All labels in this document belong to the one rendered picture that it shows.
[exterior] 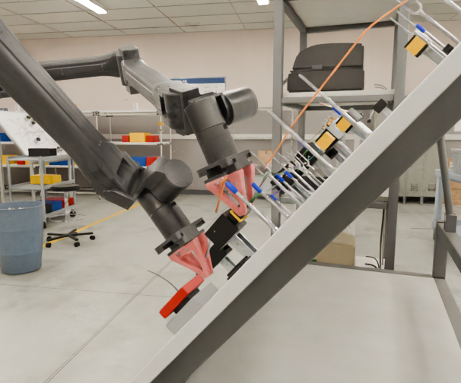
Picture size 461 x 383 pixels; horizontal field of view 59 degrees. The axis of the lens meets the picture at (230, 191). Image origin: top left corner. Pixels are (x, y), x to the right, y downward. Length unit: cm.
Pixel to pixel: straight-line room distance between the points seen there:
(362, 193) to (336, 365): 55
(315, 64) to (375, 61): 673
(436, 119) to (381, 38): 802
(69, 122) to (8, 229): 351
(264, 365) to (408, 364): 32
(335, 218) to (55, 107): 43
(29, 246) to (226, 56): 568
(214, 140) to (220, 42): 793
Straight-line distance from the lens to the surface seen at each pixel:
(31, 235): 418
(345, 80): 170
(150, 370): 52
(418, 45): 102
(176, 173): 70
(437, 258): 159
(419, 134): 52
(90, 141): 70
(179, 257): 77
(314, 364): 98
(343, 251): 176
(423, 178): 805
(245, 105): 72
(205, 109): 68
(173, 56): 879
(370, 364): 101
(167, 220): 75
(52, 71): 119
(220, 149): 67
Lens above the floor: 130
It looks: 8 degrees down
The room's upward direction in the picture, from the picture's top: straight up
